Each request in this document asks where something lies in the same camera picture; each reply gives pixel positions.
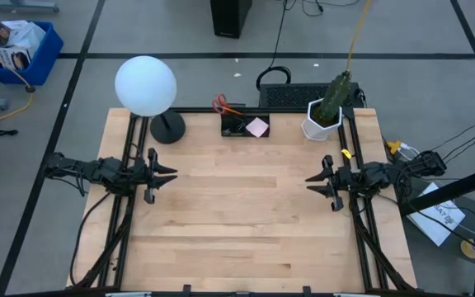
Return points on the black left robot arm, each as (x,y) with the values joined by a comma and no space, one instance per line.
(97,171)

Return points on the green cactus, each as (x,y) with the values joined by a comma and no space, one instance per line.
(336,92)

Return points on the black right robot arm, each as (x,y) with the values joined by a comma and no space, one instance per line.
(386,173)

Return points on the white paper sheet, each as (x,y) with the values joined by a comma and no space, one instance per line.
(431,229)

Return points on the black table clamp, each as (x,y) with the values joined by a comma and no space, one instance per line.
(307,289)
(186,288)

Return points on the black metal beam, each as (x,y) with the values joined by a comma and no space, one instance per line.
(448,191)

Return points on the white printed carton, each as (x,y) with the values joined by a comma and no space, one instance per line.
(23,37)

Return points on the blue plastic bin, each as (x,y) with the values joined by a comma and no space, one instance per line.
(43,62)

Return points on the black computer tower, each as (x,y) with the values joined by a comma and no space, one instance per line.
(230,18)

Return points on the white globe table lamp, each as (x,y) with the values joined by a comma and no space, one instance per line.
(144,84)

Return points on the short orange pencil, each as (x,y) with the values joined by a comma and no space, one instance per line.
(235,111)

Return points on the pink sticky note pad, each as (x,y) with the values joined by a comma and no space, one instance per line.
(257,127)

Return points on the white hexagonal plant pot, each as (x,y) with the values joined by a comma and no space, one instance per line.
(313,130)

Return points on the black mesh desk organizer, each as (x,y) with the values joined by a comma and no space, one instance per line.
(262,115)

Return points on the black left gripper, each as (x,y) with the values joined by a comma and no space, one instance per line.
(151,181)

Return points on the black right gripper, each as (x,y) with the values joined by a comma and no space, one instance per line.
(342,179)

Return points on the black perforated metal box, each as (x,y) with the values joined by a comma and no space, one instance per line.
(287,95)

